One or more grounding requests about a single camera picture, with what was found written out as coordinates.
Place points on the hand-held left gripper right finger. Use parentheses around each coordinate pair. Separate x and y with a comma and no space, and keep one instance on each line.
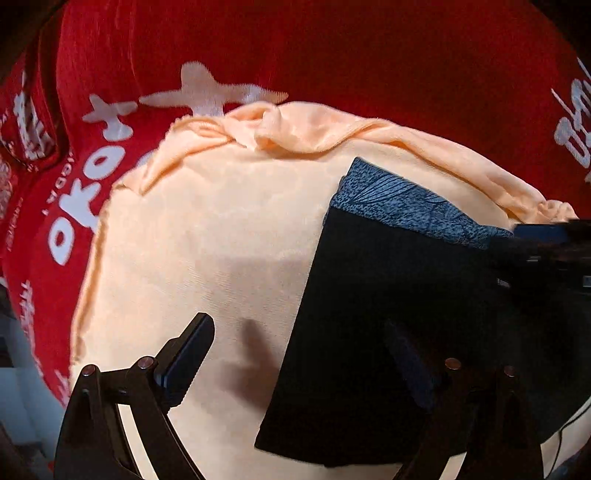
(411,367)

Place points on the red printed bedspread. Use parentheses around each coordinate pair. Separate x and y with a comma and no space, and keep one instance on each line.
(323,55)

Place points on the person's legs in jeans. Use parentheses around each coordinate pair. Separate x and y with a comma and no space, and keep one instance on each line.
(559,434)

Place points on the black pants with patterned waistband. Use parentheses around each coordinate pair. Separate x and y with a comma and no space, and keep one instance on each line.
(369,300)

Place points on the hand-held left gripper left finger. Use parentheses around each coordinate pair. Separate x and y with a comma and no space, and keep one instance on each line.
(184,364)

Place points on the peach orange cloth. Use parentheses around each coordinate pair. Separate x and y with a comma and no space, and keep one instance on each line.
(207,240)

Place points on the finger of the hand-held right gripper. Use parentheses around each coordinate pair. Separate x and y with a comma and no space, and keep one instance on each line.
(542,233)

